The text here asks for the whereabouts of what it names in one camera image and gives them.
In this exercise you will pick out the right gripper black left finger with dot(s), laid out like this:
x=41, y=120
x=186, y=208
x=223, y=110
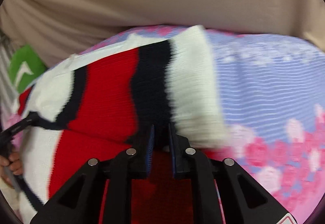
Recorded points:
x=101, y=191

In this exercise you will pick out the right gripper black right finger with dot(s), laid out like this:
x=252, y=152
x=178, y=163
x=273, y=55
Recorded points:
x=222, y=191

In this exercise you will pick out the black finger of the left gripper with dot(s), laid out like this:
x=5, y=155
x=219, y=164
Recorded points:
x=14, y=134

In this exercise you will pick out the white red black knit sweater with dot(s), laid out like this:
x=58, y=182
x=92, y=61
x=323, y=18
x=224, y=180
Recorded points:
x=101, y=101

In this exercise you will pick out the person's left hand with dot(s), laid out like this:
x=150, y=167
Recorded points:
x=14, y=164

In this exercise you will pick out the green cushion with white logo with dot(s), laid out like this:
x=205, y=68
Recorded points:
x=25, y=66

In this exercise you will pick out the beige draped curtain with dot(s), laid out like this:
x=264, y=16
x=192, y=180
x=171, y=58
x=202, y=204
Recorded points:
x=58, y=28

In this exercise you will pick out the pink and lilac floral bedsheet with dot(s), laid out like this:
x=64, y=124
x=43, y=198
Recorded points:
x=271, y=89

